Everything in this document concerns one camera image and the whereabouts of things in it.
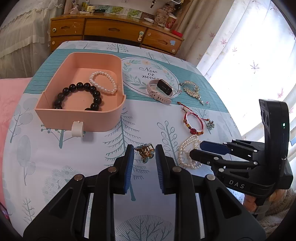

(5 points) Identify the gold charm brooch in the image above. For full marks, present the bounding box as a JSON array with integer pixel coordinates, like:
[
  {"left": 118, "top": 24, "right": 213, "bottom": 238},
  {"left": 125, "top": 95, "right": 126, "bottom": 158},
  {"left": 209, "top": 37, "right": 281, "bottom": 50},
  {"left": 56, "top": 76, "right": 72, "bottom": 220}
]
[{"left": 135, "top": 143, "right": 155, "bottom": 164}]

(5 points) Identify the silver flower earring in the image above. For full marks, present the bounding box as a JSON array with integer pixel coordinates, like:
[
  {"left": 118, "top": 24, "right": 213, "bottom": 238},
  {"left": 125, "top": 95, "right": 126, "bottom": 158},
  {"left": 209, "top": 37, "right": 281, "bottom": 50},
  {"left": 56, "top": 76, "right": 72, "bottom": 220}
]
[{"left": 206, "top": 120, "right": 215, "bottom": 131}]

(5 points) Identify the red string bracelet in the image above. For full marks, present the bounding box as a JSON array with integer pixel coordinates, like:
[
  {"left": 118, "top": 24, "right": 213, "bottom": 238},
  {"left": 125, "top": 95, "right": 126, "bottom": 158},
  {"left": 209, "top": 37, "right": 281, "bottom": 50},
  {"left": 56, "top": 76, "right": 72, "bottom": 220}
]
[{"left": 176, "top": 101, "right": 210, "bottom": 135}]

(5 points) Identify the pink smart watch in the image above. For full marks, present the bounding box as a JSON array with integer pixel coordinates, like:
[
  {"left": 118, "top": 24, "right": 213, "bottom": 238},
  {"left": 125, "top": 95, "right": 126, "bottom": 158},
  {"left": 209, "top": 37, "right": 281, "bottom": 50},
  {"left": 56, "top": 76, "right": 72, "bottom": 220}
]
[{"left": 147, "top": 79, "right": 173, "bottom": 105}]

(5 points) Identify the black bead bracelet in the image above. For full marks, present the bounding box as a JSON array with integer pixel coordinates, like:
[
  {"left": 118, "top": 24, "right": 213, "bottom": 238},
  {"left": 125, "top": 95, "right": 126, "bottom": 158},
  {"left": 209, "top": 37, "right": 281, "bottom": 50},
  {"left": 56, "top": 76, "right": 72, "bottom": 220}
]
[{"left": 53, "top": 82, "right": 102, "bottom": 112}]

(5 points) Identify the white pearl bracelet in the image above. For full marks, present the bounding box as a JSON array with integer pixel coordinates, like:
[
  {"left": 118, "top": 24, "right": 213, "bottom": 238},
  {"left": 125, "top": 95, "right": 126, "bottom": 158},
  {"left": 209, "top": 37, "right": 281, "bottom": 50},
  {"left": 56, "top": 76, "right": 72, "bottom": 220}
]
[{"left": 89, "top": 70, "right": 118, "bottom": 95}]

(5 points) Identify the person's right hand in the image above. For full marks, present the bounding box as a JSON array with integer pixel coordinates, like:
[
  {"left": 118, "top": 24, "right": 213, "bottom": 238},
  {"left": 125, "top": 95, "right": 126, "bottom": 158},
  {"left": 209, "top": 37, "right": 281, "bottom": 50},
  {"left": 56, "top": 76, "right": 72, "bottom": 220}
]
[{"left": 243, "top": 194, "right": 257, "bottom": 212}]

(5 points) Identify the tree pattern tablecloth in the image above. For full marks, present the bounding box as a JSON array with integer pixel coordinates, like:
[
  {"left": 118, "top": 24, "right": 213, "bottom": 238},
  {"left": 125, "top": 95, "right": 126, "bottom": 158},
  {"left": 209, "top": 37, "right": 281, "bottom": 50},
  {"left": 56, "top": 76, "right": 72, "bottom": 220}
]
[{"left": 3, "top": 41, "right": 241, "bottom": 234}]

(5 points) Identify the pink plastic tray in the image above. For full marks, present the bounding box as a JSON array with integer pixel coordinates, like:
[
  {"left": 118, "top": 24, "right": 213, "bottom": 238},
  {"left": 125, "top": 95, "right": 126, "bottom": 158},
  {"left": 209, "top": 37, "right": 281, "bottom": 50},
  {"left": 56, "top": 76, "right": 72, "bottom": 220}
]
[{"left": 35, "top": 52, "right": 126, "bottom": 132}]

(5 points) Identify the floral window curtain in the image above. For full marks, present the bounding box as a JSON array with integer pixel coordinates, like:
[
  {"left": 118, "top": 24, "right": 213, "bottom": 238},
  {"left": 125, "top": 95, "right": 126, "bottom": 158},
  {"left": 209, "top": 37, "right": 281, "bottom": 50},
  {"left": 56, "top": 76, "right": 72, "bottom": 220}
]
[{"left": 178, "top": 1, "right": 295, "bottom": 141}]

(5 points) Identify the red pouch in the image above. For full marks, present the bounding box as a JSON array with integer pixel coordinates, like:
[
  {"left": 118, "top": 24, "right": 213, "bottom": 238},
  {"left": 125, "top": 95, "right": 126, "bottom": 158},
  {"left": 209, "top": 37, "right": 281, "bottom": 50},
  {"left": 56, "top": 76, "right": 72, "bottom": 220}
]
[{"left": 171, "top": 30, "right": 183, "bottom": 38}]

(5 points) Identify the red cup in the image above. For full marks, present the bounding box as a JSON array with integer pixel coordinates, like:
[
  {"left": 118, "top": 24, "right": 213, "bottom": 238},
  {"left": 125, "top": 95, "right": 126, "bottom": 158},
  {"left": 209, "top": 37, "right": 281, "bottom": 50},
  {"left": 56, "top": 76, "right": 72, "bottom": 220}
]
[{"left": 164, "top": 13, "right": 177, "bottom": 31}]

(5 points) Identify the wooden desk with drawers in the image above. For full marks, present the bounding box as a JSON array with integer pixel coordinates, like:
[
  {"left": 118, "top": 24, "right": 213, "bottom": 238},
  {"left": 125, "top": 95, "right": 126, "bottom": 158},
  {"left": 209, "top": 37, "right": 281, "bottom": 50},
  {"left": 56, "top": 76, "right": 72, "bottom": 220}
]
[{"left": 50, "top": 14, "right": 184, "bottom": 56}]

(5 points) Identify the pink fluffy blanket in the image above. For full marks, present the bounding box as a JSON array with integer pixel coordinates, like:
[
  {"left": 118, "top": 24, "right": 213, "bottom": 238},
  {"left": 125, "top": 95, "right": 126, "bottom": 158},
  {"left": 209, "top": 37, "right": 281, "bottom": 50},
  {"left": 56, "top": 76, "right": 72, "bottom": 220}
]
[{"left": 0, "top": 78, "right": 32, "bottom": 207}]

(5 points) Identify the patterned paper bag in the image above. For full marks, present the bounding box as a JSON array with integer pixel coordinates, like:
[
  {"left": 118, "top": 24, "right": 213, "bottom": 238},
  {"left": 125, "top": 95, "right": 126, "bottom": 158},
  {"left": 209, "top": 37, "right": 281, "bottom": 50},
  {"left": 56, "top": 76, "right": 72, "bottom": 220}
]
[{"left": 154, "top": 9, "right": 169, "bottom": 27}]

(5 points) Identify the lace covered piano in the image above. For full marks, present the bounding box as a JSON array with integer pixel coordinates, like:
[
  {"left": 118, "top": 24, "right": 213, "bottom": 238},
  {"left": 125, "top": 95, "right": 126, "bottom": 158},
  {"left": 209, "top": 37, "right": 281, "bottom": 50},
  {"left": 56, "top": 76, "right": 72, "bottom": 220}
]
[{"left": 1, "top": 1, "right": 65, "bottom": 79}]

